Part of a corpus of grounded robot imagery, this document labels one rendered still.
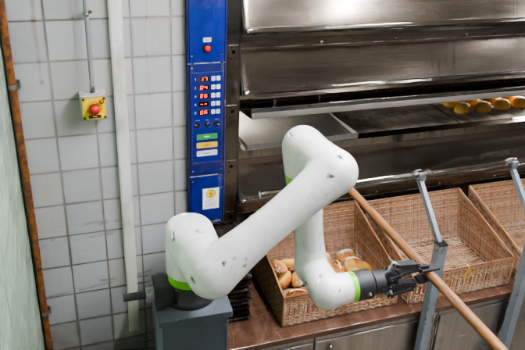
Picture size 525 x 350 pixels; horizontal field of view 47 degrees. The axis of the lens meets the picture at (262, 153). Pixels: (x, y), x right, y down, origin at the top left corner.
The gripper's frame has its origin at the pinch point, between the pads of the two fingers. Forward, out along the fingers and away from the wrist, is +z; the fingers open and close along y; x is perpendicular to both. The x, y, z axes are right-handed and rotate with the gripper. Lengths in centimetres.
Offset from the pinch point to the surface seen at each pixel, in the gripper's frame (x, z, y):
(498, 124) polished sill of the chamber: -100, 106, -1
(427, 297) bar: -41, 36, 49
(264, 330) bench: -52, -34, 60
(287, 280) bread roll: -74, -16, 54
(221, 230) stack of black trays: -83, -44, 28
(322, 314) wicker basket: -52, -8, 57
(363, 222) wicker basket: -87, 28, 38
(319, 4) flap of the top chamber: -101, 1, -63
